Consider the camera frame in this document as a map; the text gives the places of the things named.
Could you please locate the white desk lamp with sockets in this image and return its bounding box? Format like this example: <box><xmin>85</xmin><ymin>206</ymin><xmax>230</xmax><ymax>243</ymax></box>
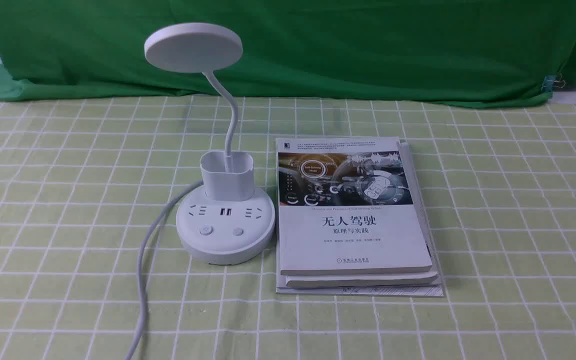
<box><xmin>140</xmin><ymin>22</ymin><xmax>275</xmax><ymax>265</ymax></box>

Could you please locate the green checkered tablecloth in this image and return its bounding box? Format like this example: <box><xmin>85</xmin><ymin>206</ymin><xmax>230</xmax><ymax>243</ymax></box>
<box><xmin>0</xmin><ymin>95</ymin><xmax>576</xmax><ymax>360</ymax></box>

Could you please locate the top book with car cover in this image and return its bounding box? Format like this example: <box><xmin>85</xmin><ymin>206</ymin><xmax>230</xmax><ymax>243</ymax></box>
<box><xmin>275</xmin><ymin>137</ymin><xmax>433</xmax><ymax>276</ymax></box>

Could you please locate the blue binder clip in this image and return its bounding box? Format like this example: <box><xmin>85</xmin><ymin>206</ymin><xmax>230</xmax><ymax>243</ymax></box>
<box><xmin>540</xmin><ymin>74</ymin><xmax>567</xmax><ymax>93</ymax></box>

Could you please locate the green backdrop cloth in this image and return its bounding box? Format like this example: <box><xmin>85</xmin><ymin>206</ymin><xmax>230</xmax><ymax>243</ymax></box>
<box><xmin>0</xmin><ymin>0</ymin><xmax>576</xmax><ymax>109</ymax></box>

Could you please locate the bottom thin printed booklet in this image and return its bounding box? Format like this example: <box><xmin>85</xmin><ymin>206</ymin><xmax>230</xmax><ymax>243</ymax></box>
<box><xmin>275</xmin><ymin>142</ymin><xmax>445</xmax><ymax>298</ymax></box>

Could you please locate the white lamp power cable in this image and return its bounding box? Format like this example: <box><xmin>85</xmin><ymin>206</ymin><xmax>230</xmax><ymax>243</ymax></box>
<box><xmin>125</xmin><ymin>180</ymin><xmax>204</xmax><ymax>360</ymax></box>

